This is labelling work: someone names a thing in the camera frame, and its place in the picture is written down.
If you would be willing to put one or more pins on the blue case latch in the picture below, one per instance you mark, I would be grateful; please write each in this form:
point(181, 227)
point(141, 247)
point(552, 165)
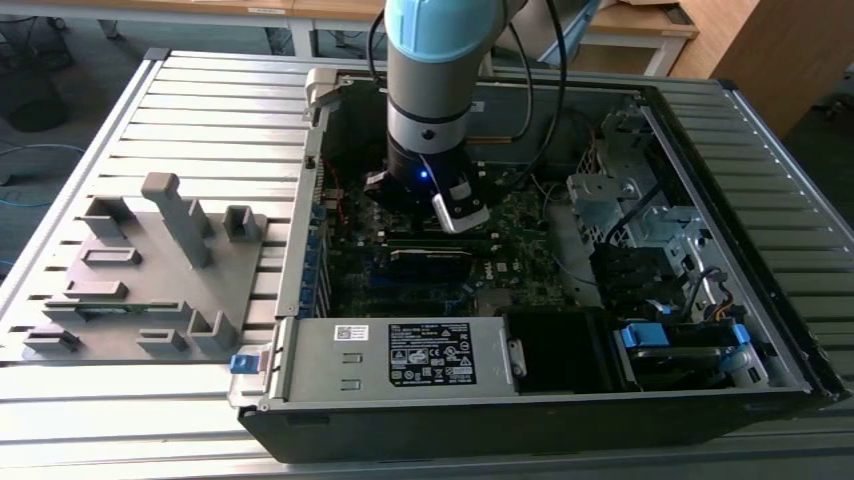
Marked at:
point(243, 364)

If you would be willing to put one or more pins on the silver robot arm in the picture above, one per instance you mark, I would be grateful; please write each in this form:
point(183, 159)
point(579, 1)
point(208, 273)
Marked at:
point(433, 90)

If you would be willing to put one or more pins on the black fan shroud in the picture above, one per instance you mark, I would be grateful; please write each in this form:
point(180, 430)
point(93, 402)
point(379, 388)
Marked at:
point(554, 350)

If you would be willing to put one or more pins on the wooden desk white frame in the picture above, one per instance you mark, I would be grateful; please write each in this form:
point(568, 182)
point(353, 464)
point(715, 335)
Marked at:
point(640, 30)

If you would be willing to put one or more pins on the chipset heatsink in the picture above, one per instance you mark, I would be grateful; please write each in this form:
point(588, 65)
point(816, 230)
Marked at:
point(493, 301)

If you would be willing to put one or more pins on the black disk bay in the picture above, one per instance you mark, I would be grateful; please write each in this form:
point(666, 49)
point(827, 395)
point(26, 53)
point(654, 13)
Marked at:
point(634, 270)

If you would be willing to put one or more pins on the expansion card black cooler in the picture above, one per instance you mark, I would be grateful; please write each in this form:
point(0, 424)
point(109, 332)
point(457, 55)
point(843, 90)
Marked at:
point(427, 267)

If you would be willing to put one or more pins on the wooden cabinet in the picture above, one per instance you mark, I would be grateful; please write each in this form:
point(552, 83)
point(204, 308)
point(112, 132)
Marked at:
point(787, 50)

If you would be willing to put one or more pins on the green RAM stick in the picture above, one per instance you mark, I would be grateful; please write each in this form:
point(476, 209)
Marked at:
point(113, 310)

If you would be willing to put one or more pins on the hard disk in blue carrier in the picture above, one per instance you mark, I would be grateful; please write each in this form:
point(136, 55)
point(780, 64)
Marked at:
point(643, 334)

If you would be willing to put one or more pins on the green motherboard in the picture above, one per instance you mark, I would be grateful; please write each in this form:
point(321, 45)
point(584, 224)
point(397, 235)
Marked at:
point(527, 260)

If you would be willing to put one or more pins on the silver drive cage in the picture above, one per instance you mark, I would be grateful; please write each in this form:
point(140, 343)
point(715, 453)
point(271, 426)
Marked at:
point(600, 200)

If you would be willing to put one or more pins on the silver power supply unit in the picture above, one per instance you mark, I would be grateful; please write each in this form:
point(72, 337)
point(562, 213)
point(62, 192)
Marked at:
point(320, 370)

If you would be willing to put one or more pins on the black PC case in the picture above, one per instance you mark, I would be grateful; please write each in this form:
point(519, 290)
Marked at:
point(467, 430)

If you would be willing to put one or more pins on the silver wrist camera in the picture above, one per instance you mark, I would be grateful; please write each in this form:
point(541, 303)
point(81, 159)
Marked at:
point(463, 220)

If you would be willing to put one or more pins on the black office chair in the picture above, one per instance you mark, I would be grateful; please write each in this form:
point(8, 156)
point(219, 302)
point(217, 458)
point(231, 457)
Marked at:
point(33, 100)

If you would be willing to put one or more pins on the grey parts rack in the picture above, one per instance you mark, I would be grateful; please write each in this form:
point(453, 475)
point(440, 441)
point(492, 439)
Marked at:
point(167, 280)

